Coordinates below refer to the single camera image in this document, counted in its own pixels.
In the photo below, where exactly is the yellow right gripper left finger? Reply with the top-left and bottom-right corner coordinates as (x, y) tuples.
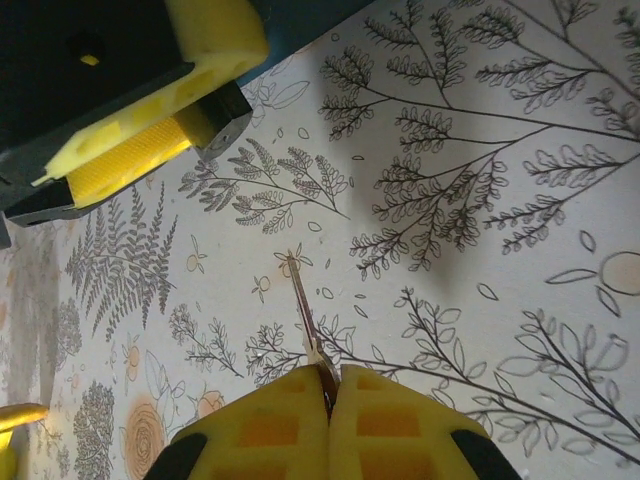
(144, 363), (335, 480)

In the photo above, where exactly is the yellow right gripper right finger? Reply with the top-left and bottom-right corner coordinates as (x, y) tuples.
(327, 363), (507, 480)

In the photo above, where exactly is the small silver key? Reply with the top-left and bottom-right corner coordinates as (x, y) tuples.
(286, 257), (342, 416)

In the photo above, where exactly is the yellow banana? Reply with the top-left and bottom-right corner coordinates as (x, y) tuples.
(0, 402), (50, 480)

